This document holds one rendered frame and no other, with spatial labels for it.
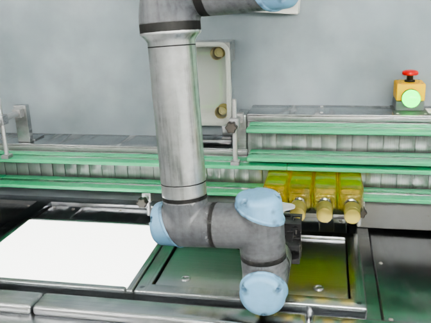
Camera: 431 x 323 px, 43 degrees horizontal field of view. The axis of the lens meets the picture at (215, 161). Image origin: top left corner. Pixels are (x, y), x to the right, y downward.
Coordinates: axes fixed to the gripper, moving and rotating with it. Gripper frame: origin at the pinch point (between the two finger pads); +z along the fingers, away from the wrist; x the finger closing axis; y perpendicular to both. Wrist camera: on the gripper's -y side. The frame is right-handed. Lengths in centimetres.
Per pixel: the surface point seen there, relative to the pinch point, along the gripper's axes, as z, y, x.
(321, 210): -0.3, 10.7, 0.9
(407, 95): 30.7, 31.0, 19.6
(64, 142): 31, -63, 6
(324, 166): 20.8, 11.2, 4.0
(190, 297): -16.1, -14.9, -12.6
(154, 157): 24.9, -34.0, 4.0
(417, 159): 21.4, 32.8, 5.9
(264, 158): 19.5, -3.5, 6.1
